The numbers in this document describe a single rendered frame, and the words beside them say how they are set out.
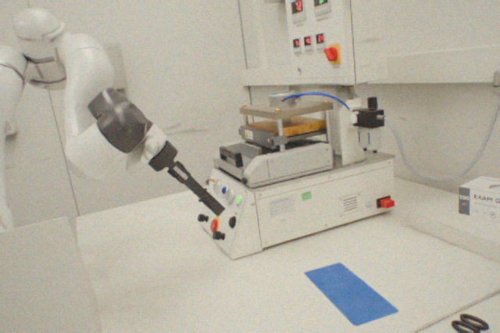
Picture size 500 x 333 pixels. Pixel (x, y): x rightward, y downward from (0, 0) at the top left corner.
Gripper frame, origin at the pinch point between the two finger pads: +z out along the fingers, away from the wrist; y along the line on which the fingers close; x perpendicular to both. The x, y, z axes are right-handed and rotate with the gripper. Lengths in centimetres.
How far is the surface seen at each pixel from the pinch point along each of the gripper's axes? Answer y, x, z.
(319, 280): -25.6, -3.2, 21.2
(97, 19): 153, -35, -63
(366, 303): -38.7, -5.3, 23.0
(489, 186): -29, -51, 41
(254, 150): 7.4, -19.5, 1.4
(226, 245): 1.0, 5.5, 11.7
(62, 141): 154, 27, -30
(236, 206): 1.2, -3.9, 6.3
